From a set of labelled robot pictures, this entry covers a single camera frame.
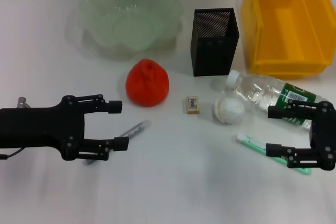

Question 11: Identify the orange fruit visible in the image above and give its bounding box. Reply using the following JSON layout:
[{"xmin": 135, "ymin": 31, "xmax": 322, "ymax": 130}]
[{"xmin": 125, "ymin": 58, "xmax": 170, "ymax": 108}]

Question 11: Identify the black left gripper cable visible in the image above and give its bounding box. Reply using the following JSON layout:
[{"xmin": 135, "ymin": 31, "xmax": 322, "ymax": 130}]
[{"xmin": 0, "ymin": 147, "xmax": 24, "ymax": 159}]

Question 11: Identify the yellow plastic bin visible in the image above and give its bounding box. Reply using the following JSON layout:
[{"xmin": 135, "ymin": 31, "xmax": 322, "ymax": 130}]
[{"xmin": 240, "ymin": 0, "xmax": 336, "ymax": 80}]

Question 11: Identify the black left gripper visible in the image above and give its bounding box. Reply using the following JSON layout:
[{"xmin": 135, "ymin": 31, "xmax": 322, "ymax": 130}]
[{"xmin": 0, "ymin": 93, "xmax": 130, "ymax": 161}]

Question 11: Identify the small beige eraser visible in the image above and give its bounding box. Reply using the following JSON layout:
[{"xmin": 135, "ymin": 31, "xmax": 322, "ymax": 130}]
[{"xmin": 185, "ymin": 96, "xmax": 202, "ymax": 115}]

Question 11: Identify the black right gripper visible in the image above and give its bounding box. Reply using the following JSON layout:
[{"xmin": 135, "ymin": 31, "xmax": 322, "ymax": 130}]
[{"xmin": 265, "ymin": 100, "xmax": 336, "ymax": 171}]

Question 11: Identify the black mesh pen holder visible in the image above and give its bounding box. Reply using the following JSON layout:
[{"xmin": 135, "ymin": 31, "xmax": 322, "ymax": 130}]
[{"xmin": 191, "ymin": 7, "xmax": 240, "ymax": 77}]

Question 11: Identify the clear green-label water bottle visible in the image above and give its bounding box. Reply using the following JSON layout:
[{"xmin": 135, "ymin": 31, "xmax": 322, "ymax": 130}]
[{"xmin": 226, "ymin": 69, "xmax": 329, "ymax": 130}]

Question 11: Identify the silver marker pen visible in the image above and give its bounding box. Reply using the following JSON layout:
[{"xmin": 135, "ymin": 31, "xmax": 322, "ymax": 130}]
[{"xmin": 83, "ymin": 120, "xmax": 152, "ymax": 166}]

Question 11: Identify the clear green fruit bowl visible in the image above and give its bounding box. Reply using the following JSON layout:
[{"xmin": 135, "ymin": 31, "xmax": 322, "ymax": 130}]
[{"xmin": 78, "ymin": 0, "xmax": 184, "ymax": 61}]

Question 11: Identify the mint green utility knife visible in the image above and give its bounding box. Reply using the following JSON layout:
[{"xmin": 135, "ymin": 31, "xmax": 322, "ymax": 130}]
[{"xmin": 235, "ymin": 133, "xmax": 312, "ymax": 175}]

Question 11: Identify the white paper ball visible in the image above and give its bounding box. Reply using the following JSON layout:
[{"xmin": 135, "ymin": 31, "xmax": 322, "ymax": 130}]
[{"xmin": 213, "ymin": 95, "xmax": 246, "ymax": 125}]

